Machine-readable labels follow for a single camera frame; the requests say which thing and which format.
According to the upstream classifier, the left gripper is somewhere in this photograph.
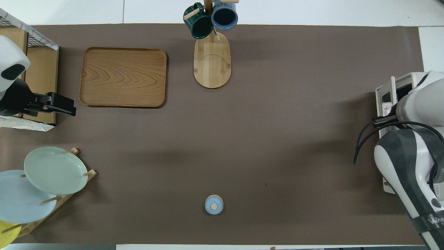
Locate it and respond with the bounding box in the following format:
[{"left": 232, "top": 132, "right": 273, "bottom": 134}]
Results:
[{"left": 0, "top": 78, "right": 48, "bottom": 117}]

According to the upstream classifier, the pale green plate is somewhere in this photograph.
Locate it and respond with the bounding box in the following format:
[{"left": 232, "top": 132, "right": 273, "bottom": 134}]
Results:
[{"left": 24, "top": 146, "right": 89, "bottom": 195}]

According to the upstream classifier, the light blue plate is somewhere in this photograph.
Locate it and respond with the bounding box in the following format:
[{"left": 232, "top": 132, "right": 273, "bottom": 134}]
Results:
[{"left": 0, "top": 169, "right": 58, "bottom": 224}]

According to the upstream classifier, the wooden tray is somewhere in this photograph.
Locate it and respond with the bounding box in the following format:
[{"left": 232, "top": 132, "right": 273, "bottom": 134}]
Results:
[{"left": 79, "top": 47, "right": 168, "bottom": 108}]

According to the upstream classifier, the wooden plate rack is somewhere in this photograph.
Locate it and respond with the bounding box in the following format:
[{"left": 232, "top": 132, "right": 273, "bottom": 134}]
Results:
[{"left": 15, "top": 147, "right": 97, "bottom": 239}]

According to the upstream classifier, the yellow plate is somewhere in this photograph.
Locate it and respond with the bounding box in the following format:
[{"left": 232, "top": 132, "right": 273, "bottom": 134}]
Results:
[{"left": 0, "top": 219, "right": 22, "bottom": 249}]

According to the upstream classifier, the dark green mug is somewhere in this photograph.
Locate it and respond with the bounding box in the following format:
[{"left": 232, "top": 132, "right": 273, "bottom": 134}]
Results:
[{"left": 183, "top": 2, "right": 215, "bottom": 40}]

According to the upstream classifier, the wooden mug tree stand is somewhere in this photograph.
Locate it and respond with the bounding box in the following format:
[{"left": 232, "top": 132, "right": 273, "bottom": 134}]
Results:
[{"left": 183, "top": 0, "right": 240, "bottom": 89}]

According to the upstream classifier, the blue mug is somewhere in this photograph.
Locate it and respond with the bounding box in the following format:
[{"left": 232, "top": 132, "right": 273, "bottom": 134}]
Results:
[{"left": 211, "top": 0, "right": 239, "bottom": 31}]

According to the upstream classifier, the wooden shelf with wire mesh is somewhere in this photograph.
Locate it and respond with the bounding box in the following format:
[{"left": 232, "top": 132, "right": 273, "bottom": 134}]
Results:
[{"left": 0, "top": 8, "right": 60, "bottom": 132}]

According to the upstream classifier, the black cable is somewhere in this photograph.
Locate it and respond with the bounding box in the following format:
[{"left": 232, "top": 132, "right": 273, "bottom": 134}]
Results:
[{"left": 353, "top": 116, "right": 444, "bottom": 165}]

